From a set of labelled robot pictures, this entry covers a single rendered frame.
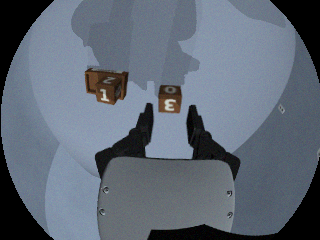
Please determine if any brown cube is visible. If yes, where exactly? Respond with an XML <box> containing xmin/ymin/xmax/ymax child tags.
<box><xmin>158</xmin><ymin>85</ymin><xmax>182</xmax><ymax>113</ymax></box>
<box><xmin>95</xmin><ymin>76</ymin><xmax>122</xmax><ymax>105</ymax></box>

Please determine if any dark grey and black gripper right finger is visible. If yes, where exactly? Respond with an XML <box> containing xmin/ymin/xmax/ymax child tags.
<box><xmin>186</xmin><ymin>105</ymin><xmax>241</xmax><ymax>181</ymax></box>

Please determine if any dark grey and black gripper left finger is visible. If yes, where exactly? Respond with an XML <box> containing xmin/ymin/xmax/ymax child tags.
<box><xmin>95</xmin><ymin>103</ymin><xmax>154</xmax><ymax>178</ymax></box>

